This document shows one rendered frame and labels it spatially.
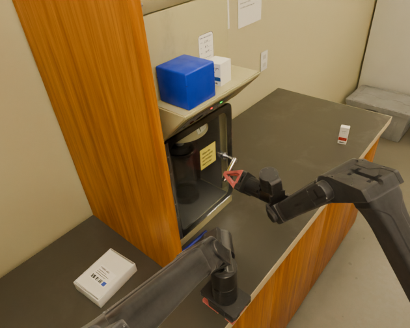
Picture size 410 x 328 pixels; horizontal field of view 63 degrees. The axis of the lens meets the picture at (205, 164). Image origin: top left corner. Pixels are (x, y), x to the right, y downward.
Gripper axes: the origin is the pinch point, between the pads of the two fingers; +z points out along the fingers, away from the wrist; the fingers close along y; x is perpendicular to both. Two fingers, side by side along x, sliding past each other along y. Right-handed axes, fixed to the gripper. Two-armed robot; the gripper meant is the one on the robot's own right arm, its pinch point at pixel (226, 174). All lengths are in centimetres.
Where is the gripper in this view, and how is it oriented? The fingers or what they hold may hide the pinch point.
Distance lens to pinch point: 113.8
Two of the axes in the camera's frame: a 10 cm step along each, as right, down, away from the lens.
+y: -4.7, -2.8, -8.3
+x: -4.4, 8.9, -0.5
